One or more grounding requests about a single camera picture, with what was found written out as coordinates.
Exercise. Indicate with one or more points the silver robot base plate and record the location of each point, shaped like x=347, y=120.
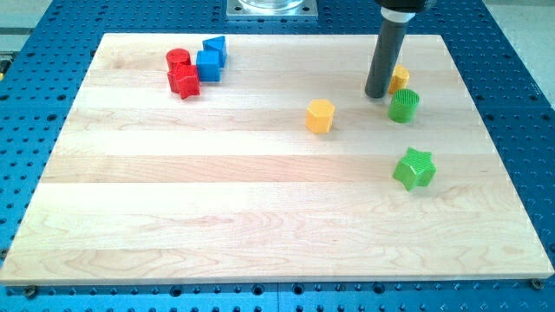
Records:
x=249, y=9

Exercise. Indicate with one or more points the red cylinder block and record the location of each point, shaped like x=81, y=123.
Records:
x=177, y=57

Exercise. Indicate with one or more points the light wooden board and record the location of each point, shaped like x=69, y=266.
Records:
x=230, y=186

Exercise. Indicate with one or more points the red star block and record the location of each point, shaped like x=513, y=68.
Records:
x=184, y=81

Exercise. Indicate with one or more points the yellow block behind rod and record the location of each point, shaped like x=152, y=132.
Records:
x=399, y=79

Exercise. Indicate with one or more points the yellow hexagon block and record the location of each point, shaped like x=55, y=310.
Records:
x=319, y=117

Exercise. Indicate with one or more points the blue perforated metal table plate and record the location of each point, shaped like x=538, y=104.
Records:
x=497, y=50

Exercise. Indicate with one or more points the blue triangle block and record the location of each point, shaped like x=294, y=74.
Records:
x=217, y=44

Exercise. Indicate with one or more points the green star block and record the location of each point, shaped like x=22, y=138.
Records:
x=415, y=169

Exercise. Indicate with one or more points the green cylinder block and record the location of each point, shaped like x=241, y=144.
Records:
x=403, y=105

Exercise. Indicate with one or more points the black robot arm flange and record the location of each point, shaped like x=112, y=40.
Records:
x=407, y=6

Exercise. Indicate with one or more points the blue cube block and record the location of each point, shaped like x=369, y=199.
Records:
x=208, y=65

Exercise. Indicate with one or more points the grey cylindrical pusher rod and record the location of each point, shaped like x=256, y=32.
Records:
x=389, y=42

